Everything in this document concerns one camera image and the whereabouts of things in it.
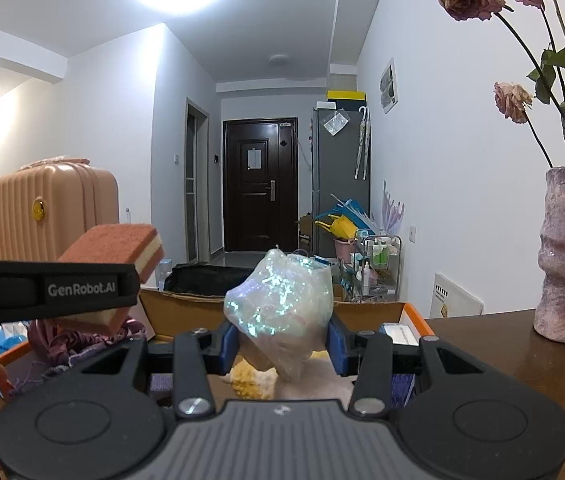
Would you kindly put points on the clear plastic pouch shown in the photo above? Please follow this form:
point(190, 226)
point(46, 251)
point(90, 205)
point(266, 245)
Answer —
point(336, 122)

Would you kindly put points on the pink layered sponge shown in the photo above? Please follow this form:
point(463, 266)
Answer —
point(112, 245)

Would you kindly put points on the pink bucket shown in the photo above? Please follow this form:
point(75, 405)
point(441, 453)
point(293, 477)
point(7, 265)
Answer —
point(345, 250)

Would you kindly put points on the brown carton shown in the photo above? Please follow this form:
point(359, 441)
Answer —
point(304, 235)

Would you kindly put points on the blue tissue pack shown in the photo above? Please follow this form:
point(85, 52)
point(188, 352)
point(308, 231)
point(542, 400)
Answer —
point(7, 340)

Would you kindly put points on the blue plastic items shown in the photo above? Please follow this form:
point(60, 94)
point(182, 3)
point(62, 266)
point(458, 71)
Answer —
point(357, 210)

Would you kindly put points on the grey interior doorway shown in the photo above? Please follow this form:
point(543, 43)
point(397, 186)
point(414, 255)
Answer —
point(196, 185)

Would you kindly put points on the grey refrigerator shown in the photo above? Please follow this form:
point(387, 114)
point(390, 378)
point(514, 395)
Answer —
point(332, 185)

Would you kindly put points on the white folded umbrella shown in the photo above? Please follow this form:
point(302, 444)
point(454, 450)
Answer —
point(362, 145)

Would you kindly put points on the red cardboard box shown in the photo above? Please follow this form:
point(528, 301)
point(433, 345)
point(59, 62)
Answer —
point(187, 310)

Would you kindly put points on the pink ribbed suitcase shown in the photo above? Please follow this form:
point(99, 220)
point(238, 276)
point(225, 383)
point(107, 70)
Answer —
point(22, 210)

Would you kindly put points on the black flat box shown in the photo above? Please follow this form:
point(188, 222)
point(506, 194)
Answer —
point(348, 104)

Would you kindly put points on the yellow watering can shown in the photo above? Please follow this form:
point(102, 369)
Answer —
point(340, 227)

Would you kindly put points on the white wall socket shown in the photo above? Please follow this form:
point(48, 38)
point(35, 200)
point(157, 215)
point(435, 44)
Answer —
point(412, 233)

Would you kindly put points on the white board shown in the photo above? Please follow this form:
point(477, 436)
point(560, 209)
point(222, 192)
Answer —
point(457, 297)

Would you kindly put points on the purple satin scrunchie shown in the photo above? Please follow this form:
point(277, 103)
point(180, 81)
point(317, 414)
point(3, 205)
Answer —
point(57, 340)

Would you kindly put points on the yellow white plush sheep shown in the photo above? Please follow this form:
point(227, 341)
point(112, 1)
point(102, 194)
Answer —
point(250, 380)

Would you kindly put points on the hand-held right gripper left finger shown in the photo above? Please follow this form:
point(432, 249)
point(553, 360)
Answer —
point(227, 347)

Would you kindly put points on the purple feather decoration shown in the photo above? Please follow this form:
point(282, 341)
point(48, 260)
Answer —
point(393, 210)

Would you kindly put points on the small blue white box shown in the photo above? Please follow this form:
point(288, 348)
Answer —
point(400, 332)

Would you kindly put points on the iridescent plastic bag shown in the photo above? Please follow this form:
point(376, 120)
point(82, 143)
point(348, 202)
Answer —
point(277, 310)

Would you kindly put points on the white paper notice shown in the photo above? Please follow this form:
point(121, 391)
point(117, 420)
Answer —
point(254, 158)

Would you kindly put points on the round ceiling lamp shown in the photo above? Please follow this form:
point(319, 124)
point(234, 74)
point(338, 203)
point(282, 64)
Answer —
point(280, 59)

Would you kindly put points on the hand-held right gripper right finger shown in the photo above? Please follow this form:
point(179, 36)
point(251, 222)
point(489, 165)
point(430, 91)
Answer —
point(337, 347)

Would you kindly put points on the dark brown entrance door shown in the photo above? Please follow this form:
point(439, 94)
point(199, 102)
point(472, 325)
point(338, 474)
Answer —
point(257, 205)

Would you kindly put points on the purple knitted pouch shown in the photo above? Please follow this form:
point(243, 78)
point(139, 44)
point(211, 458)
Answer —
point(82, 353)

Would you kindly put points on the yellow flat box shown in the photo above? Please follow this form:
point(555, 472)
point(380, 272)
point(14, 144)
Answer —
point(346, 95)

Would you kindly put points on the white wall panel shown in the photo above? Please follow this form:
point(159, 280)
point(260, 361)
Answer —
point(388, 85)

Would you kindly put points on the black duffel bag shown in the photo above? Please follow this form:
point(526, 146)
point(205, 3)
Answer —
point(202, 280)

